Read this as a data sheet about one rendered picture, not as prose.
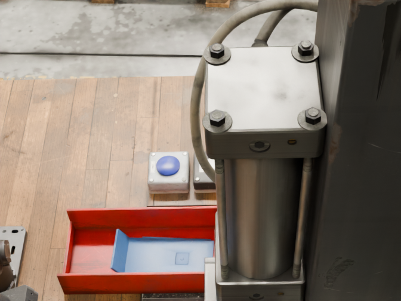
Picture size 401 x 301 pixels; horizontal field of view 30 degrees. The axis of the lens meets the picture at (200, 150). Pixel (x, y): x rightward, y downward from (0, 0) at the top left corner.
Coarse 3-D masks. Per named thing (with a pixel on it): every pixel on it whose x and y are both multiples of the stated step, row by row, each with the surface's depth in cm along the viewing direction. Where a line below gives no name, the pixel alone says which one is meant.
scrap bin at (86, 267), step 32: (96, 224) 121; (128, 224) 120; (160, 224) 120; (192, 224) 120; (64, 256) 116; (96, 256) 119; (64, 288) 114; (96, 288) 114; (128, 288) 113; (160, 288) 113; (192, 288) 113
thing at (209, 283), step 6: (210, 258) 86; (210, 264) 85; (210, 270) 85; (210, 276) 84; (204, 282) 84; (210, 282) 84; (204, 288) 84; (210, 288) 83; (204, 294) 83; (210, 294) 83; (204, 300) 83; (210, 300) 82
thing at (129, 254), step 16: (128, 240) 119; (144, 240) 120; (160, 240) 119; (176, 240) 119; (192, 240) 119; (112, 256) 115; (128, 256) 118; (144, 256) 118; (160, 256) 118; (192, 256) 117; (208, 256) 117
